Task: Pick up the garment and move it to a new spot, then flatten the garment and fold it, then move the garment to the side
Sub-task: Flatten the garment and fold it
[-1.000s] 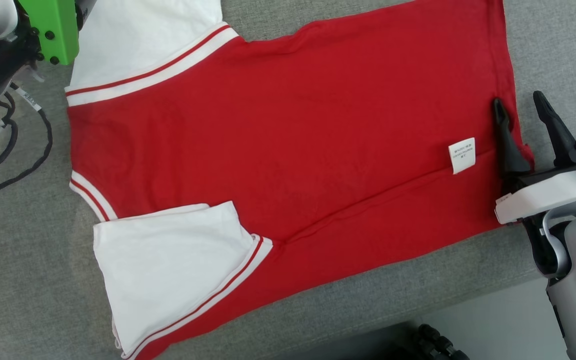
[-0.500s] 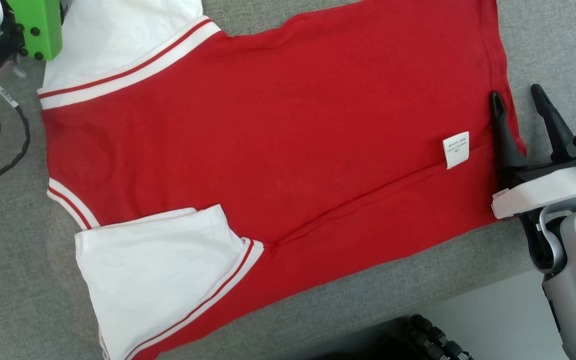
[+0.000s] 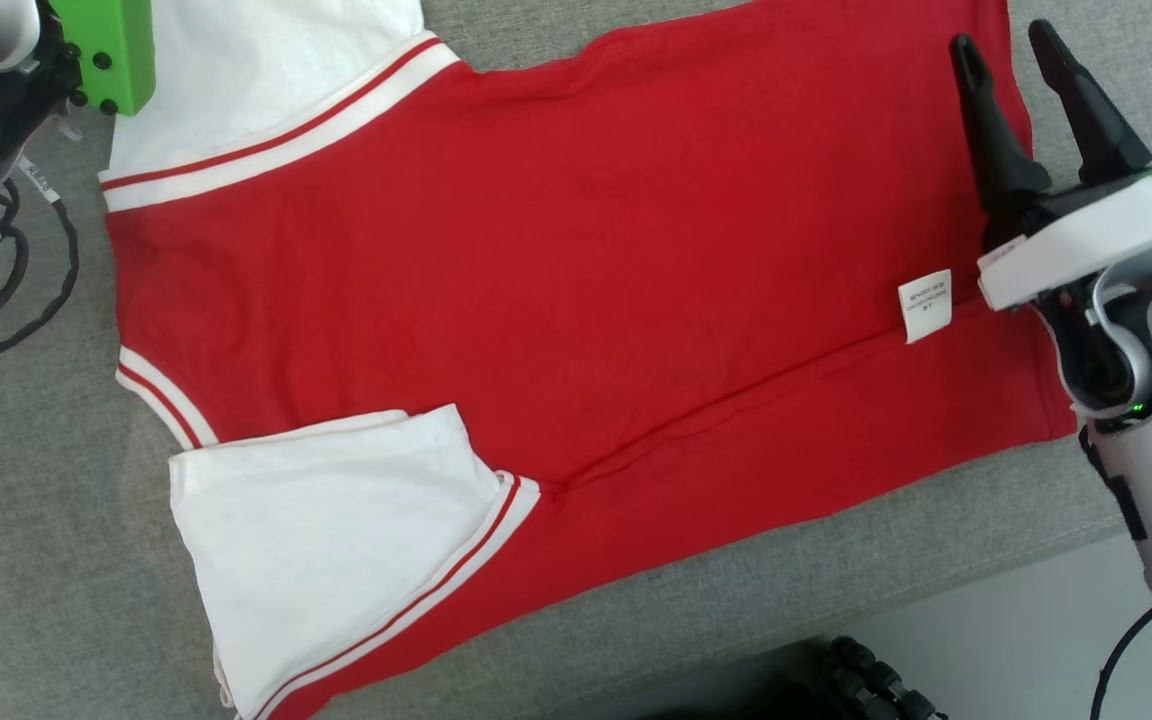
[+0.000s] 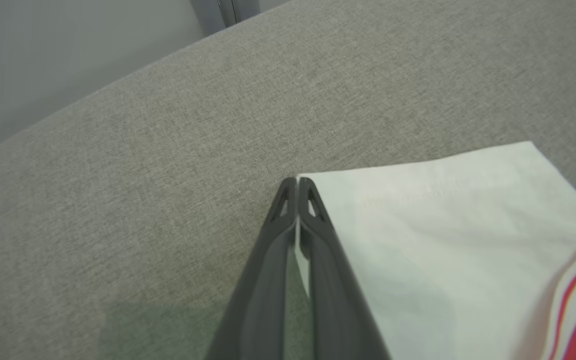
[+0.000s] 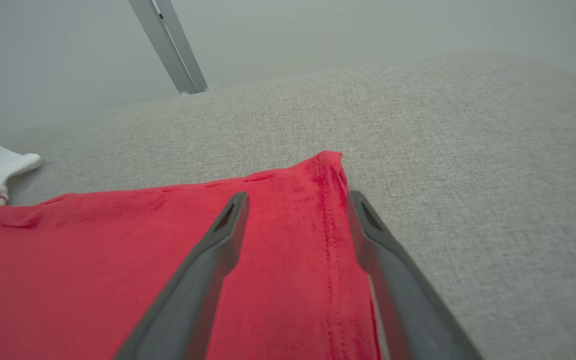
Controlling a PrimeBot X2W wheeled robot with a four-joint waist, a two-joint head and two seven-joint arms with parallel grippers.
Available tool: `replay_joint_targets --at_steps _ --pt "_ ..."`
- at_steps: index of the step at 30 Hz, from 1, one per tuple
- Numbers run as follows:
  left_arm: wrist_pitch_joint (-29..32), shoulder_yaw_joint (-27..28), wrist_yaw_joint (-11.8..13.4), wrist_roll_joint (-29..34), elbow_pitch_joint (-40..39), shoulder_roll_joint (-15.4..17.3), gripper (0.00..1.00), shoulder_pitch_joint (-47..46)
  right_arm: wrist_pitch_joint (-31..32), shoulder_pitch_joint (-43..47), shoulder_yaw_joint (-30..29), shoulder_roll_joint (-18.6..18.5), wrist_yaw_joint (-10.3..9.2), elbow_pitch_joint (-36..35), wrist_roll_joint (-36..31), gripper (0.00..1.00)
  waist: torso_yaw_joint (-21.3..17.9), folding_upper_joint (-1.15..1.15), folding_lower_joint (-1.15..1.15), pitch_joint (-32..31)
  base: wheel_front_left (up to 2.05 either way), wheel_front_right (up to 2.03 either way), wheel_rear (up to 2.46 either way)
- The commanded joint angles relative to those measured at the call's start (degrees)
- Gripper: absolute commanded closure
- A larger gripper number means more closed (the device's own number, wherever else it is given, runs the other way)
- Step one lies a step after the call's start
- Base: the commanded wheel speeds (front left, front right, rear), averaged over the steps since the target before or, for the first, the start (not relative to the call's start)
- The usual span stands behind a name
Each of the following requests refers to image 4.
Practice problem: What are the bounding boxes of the grey fabric sofa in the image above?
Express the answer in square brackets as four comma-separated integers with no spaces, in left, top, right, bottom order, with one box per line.
[0,0,576,360]

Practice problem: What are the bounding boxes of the red number jersey white sleeves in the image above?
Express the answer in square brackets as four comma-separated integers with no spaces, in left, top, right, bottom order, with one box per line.
[294,141,576,360]

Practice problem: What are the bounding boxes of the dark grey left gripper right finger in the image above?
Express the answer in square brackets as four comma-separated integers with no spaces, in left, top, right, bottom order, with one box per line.
[298,176,391,360]

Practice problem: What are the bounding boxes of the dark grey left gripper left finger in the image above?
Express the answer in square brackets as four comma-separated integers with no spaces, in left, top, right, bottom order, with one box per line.
[205,176,299,360]

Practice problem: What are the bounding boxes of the grey metal partition post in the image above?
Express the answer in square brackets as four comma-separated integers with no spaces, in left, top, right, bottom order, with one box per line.
[190,0,261,36]

